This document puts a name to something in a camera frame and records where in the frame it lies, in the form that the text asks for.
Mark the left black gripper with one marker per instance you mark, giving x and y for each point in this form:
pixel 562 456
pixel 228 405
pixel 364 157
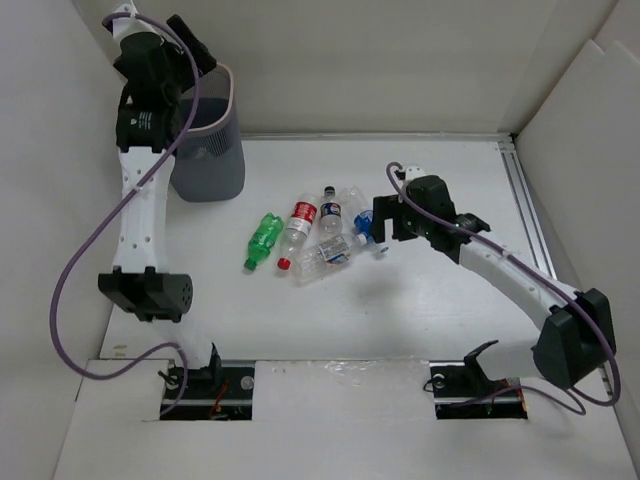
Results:
pixel 203 56

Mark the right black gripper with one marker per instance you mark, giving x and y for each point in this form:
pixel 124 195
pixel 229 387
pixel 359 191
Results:
pixel 386 207

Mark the blue label clear bottle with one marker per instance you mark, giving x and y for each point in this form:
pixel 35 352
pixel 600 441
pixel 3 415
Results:
pixel 358 215

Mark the black cap Pepsi bottle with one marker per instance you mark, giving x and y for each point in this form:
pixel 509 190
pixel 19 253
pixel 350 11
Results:
pixel 330 213

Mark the red label clear bottle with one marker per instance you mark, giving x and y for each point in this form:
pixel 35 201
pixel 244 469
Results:
pixel 297 229

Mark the clear bottle white-blue label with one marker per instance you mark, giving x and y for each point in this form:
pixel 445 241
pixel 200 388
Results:
pixel 317 261

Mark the green plastic bottle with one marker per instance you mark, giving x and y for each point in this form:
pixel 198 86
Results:
pixel 263 241

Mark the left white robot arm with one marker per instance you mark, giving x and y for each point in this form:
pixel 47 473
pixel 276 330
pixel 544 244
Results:
pixel 150 126

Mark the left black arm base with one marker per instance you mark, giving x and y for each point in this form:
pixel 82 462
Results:
pixel 228 396

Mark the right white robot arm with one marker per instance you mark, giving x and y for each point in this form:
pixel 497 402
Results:
pixel 575 329

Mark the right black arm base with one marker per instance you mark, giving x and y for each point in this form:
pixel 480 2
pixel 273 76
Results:
pixel 460 394

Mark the grey mesh waste bin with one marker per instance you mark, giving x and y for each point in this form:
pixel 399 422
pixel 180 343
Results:
pixel 210 165

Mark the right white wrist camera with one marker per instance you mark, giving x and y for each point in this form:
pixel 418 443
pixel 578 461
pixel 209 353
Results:
pixel 408 173

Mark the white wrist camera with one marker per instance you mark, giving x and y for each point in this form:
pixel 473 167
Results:
pixel 124 22
pixel 408 173

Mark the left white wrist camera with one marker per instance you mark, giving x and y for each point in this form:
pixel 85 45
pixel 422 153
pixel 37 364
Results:
pixel 124 22

